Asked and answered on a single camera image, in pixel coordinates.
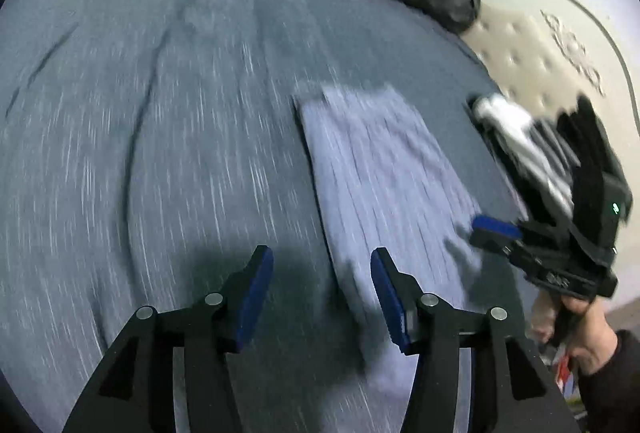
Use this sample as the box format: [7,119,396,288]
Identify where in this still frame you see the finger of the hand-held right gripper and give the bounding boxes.
[470,214,525,257]

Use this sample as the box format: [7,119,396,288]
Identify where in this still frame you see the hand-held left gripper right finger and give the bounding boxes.
[370,247,581,433]

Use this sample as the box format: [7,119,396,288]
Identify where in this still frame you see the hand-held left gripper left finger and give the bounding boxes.
[62,244,275,433]

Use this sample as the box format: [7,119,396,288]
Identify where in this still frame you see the blue checked boxer shorts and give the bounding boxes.
[294,83,485,433]

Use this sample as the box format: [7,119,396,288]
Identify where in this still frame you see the person's right forearm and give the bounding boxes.
[575,330,640,433]

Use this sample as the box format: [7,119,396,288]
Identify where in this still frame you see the pile of folded clothes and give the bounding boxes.
[467,90,626,234]

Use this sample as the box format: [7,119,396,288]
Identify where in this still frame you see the person's right hand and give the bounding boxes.
[530,293,621,376]

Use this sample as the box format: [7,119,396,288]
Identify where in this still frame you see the blue-grey bed sheet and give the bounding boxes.
[0,0,576,433]

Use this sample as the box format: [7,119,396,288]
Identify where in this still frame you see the cream tufted headboard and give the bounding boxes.
[450,0,640,139]

